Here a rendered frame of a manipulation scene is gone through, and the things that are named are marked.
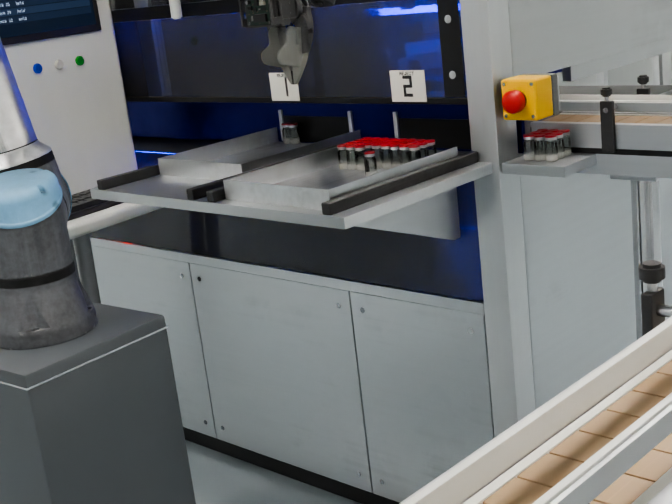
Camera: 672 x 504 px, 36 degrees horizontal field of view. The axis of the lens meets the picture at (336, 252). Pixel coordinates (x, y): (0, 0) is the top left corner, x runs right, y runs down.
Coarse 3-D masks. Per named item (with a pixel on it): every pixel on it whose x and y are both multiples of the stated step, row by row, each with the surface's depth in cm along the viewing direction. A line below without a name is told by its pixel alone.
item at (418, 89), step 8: (392, 72) 198; (400, 72) 197; (408, 72) 196; (416, 72) 194; (392, 80) 199; (400, 80) 198; (408, 80) 196; (416, 80) 195; (424, 80) 194; (392, 88) 199; (400, 88) 198; (408, 88) 197; (416, 88) 195; (424, 88) 194; (392, 96) 200; (400, 96) 199; (416, 96) 196; (424, 96) 195
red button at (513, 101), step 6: (516, 90) 178; (504, 96) 179; (510, 96) 178; (516, 96) 177; (522, 96) 178; (504, 102) 179; (510, 102) 178; (516, 102) 177; (522, 102) 177; (504, 108) 179; (510, 108) 178; (516, 108) 178; (522, 108) 178
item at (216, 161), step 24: (216, 144) 224; (240, 144) 229; (264, 144) 235; (288, 144) 232; (312, 144) 209; (336, 144) 215; (168, 168) 212; (192, 168) 207; (216, 168) 202; (240, 168) 197
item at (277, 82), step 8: (272, 80) 222; (280, 80) 220; (272, 88) 222; (280, 88) 221; (288, 88) 219; (296, 88) 217; (272, 96) 223; (280, 96) 221; (288, 96) 220; (296, 96) 218
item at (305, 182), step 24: (264, 168) 189; (288, 168) 194; (312, 168) 198; (336, 168) 199; (408, 168) 179; (240, 192) 181; (264, 192) 176; (288, 192) 172; (312, 192) 168; (336, 192) 167
